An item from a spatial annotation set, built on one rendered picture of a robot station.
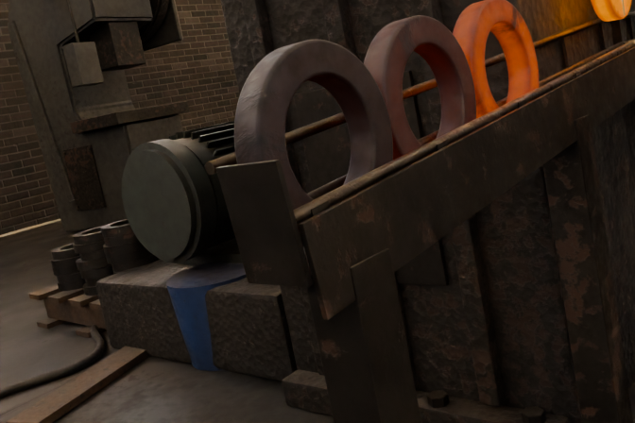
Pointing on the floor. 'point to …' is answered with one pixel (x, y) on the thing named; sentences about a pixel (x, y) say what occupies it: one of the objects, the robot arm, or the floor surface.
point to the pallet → (89, 274)
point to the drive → (151, 337)
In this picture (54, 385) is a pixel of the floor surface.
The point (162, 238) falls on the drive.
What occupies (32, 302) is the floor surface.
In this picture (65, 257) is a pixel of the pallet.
